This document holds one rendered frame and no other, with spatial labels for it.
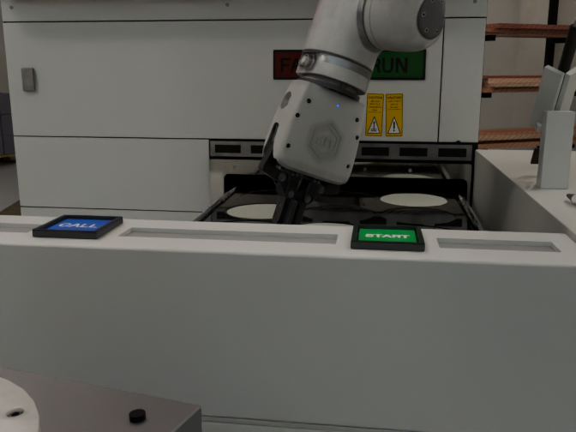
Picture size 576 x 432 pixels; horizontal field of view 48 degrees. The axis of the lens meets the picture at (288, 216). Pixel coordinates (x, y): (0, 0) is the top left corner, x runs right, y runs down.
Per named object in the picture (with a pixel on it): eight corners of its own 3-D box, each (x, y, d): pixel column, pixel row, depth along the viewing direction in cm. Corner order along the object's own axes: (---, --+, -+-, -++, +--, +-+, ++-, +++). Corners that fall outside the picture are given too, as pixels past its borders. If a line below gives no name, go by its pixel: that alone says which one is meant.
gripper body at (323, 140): (310, 65, 68) (279, 165, 69) (384, 97, 73) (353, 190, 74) (279, 65, 75) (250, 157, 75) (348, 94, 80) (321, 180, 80)
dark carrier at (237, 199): (241, 190, 108) (241, 187, 107) (452, 195, 103) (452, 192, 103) (180, 245, 74) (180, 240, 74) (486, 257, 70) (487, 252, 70)
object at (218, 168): (213, 211, 114) (211, 158, 112) (466, 219, 108) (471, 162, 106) (210, 213, 112) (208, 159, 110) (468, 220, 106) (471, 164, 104)
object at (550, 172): (524, 179, 76) (534, 64, 73) (558, 180, 76) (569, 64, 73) (536, 189, 71) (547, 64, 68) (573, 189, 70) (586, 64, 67)
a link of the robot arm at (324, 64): (322, 47, 68) (314, 75, 68) (386, 76, 72) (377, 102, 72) (286, 49, 75) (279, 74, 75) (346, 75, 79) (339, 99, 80)
